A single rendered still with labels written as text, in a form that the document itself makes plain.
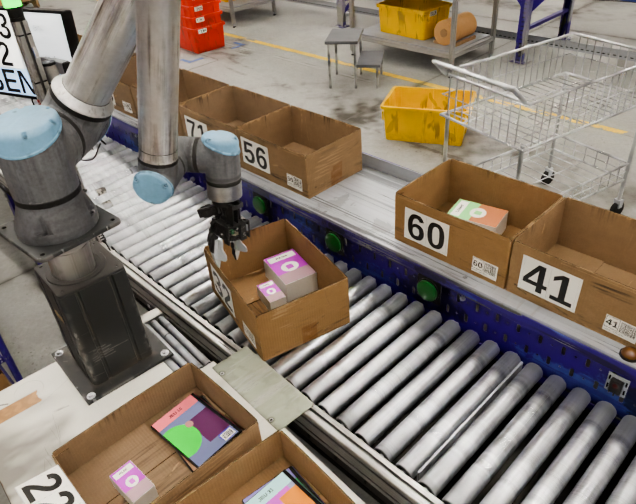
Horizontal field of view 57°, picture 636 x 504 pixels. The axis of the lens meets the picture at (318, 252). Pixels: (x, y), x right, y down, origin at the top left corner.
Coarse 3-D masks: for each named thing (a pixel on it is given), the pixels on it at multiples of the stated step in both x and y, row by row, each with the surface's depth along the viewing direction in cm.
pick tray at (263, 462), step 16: (256, 448) 129; (272, 448) 133; (288, 448) 133; (240, 464) 128; (256, 464) 132; (272, 464) 136; (288, 464) 135; (304, 464) 129; (208, 480) 123; (224, 480) 126; (240, 480) 130; (256, 480) 132; (320, 480) 126; (192, 496) 121; (208, 496) 125; (224, 496) 129; (240, 496) 129; (320, 496) 128; (336, 496) 122
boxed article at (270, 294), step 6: (270, 282) 184; (258, 288) 182; (264, 288) 182; (270, 288) 182; (276, 288) 181; (258, 294) 185; (264, 294) 179; (270, 294) 179; (276, 294) 179; (282, 294) 179; (264, 300) 181; (270, 300) 177; (276, 300) 177; (282, 300) 178; (270, 306) 177; (276, 306) 178
